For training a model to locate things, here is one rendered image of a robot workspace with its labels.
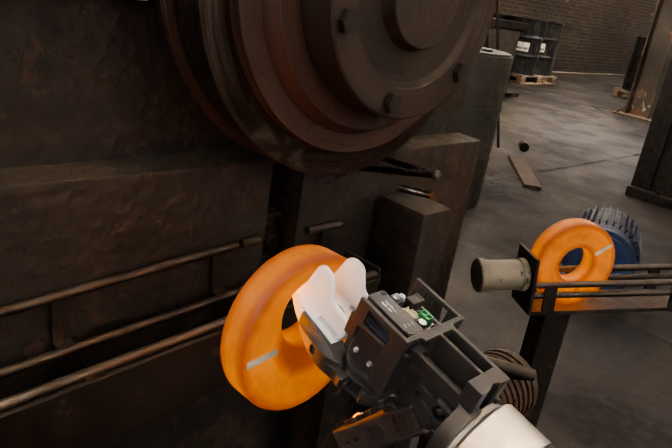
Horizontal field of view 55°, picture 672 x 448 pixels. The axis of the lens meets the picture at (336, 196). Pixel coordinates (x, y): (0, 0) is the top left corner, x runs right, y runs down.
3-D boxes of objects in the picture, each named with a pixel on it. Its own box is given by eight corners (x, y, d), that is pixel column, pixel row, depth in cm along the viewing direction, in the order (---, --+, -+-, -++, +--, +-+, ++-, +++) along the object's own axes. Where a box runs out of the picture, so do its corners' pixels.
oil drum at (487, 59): (361, 182, 386) (388, 31, 358) (422, 173, 427) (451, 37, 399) (439, 217, 347) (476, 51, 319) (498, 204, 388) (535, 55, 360)
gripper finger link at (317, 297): (310, 231, 58) (378, 297, 52) (292, 281, 60) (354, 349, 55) (284, 237, 55) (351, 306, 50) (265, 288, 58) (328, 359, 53)
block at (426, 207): (351, 319, 113) (375, 191, 105) (381, 309, 118) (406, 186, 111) (396, 349, 106) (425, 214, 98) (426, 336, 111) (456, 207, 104)
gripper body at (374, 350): (415, 271, 54) (527, 372, 48) (380, 343, 58) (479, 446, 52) (352, 291, 49) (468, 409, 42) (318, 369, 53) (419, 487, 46)
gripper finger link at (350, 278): (335, 226, 60) (403, 289, 55) (316, 274, 63) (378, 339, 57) (310, 231, 58) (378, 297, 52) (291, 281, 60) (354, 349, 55)
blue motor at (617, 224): (548, 292, 276) (569, 218, 265) (565, 253, 326) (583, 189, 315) (623, 317, 264) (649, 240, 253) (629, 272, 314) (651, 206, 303)
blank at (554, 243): (542, 309, 120) (552, 319, 117) (515, 245, 113) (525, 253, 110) (613, 268, 120) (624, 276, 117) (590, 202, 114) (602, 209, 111)
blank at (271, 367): (347, 225, 64) (371, 236, 62) (339, 353, 70) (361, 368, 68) (217, 274, 54) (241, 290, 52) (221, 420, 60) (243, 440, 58)
